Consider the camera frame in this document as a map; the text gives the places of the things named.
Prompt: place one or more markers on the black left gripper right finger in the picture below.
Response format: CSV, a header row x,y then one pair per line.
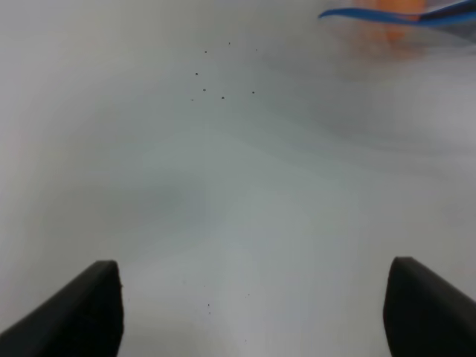
x,y
424,315

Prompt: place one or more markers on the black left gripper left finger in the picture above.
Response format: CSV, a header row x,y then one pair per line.
x,y
84,318

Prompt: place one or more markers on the clear zip bag blue zipper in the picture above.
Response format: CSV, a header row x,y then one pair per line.
x,y
397,75

